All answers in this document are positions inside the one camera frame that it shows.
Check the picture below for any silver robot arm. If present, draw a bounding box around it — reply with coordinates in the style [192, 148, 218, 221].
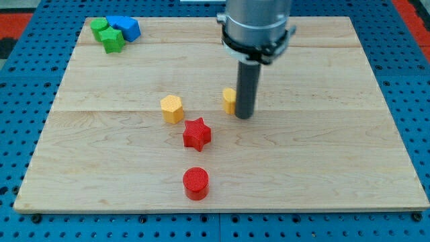
[216, 0, 296, 65]

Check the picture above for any yellow hexagon block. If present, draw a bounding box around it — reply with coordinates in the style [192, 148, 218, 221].
[160, 95, 184, 124]

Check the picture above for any red star block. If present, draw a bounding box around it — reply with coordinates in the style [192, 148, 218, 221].
[183, 118, 212, 152]

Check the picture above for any yellow block behind rod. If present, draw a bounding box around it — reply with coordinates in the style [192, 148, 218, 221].
[222, 87, 237, 114]

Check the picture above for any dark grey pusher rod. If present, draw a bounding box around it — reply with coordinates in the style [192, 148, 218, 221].
[235, 62, 261, 119]

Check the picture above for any red cylinder block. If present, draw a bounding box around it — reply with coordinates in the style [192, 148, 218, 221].
[183, 167, 209, 200]

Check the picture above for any wooden board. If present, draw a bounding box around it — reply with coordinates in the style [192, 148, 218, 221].
[14, 17, 429, 214]

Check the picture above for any blue block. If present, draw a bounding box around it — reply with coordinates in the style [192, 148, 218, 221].
[106, 15, 141, 42]

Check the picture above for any green star block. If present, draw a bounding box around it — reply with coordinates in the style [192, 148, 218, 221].
[99, 27, 125, 54]

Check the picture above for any green cylinder block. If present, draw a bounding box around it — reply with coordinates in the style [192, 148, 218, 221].
[90, 17, 110, 42]

